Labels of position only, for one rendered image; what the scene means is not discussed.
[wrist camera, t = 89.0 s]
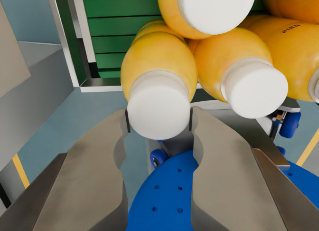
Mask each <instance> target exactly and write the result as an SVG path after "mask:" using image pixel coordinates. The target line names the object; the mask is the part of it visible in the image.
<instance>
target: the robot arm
mask: <svg viewBox="0 0 319 231"><path fill-rule="evenodd" d="M189 131H191V132H192V134H193V135H194V146H193V157H194V158H195V159H196V161H197V163H198V165H199V166H198V168H197V169H196V170H195V171H194V173H193V180H192V192H191V226H192V228H193V230H194V231H319V209H318V208H317V207H316V206H315V205H314V204H313V203H312V202H311V201H310V200H309V199H308V198H307V196H306V195H305V194H304V193H303V192H302V191H301V190H300V189H299V188H298V187H297V186H296V185H295V184H294V183H293V182H292V181H291V180H290V179H289V178H288V177H287V176H286V175H285V174H284V173H283V172H282V171H281V170H280V169H279V168H278V167H277V166H276V165H275V164H274V163H273V162H272V161H271V160H270V159H269V158H268V156H267V155H266V154H265V153H264V152H263V151H262V150H261V149H260V148H252V147H251V146H250V145H249V144H248V143H247V142H246V141H245V140H244V139H243V138H242V137H241V136H240V135H239V134H238V133H237V132H236V131H235V130H233V129H232V128H230V127H229V126H228V125H226V124H225V123H223V122H222V121H220V120H219V119H217V118H216V117H214V116H213V115H211V114H209V113H208V112H207V111H205V110H204V109H202V108H200V107H198V106H193V107H191V108H190V119H189ZM130 132H131V124H130V123H129V118H128V111H127V108H121V109H118V110H117V111H115V112H114V113H112V114H111V115H110V116H108V117H107V118H105V119H104V120H103V121H101V122H100V123H98V124H97V125H95V126H94V127H93V128H91V129H90V130H89V131H87V132H86V133H85V134H84V135H83V136H82V137H80V138H79V139H78V140H77V141H76V142H75V143H74V144H73V146H72V147H71V148H70V149H69V150H68V151H67V152H66V153H60V154H58V155H57V156H56V157H55V158H54V159H53V160H52V162H51V163H50V164H49V165H48V166H47V167H46V168H45V169H44V170H43V171H42V172H41V173H40V174H39V175H38V176H37V178H36V179H35V180H34V181H33V182H32V183H31V184H30V185H29V186H28V187H27V188H26V189H25V190H24V191H23V193H22V194H21V195H20V196H19V197H18V198H17V199H16V200H15V201H14V202H13V203H12V204H11V205H10V206H9V208H8V209H7V210H6V211H5V212H4V213H3V214H2V215H1V216H0V231H125V230H126V228H127V225H128V199H127V194H126V189H125V184H124V179H123V174H122V173H121V171H120V167H121V165H122V163H123V161H124V160H125V159H126V150H125V145H124V139H125V137H126V136H127V135H128V133H130Z"/></svg>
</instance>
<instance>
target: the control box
mask: <svg viewBox="0 0 319 231"><path fill-rule="evenodd" d="M30 77H31V74H30V72H29V69H28V66H27V64H26V62H25V60H24V57H23V55H22V52H21V50H20V47H19V45H18V42H17V40H16V37H15V35H14V32H13V30H12V27H11V25H10V22H9V20H8V17H7V15H6V12H5V10H4V8H3V5H2V3H1V1H0V97H2V96H3V95H5V94H6V93H8V92H9V91H11V90H12V89H14V88H15V87H17V86H18V85H20V84H22V83H23V82H25V81H26V80H28V79H29V78H30Z"/></svg>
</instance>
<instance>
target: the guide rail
mask: <svg viewBox="0 0 319 231"><path fill-rule="evenodd" d="M48 1H49V5H50V8H51V11H52V15H53V18H54V21H55V25H56V29H57V32H58V35H59V39H60V42H61V45H62V49H63V52H64V55H65V58H66V62H67V66H68V69H69V73H70V76H71V79H72V82H73V86H74V87H79V86H80V85H81V84H82V83H83V82H84V81H85V80H86V78H87V77H86V73H85V69H84V65H83V61H82V57H81V53H80V49H79V45H78V41H77V37H76V33H75V28H74V25H73V21H72V17H71V12H70V8H69V5H68V1H67V0H48Z"/></svg>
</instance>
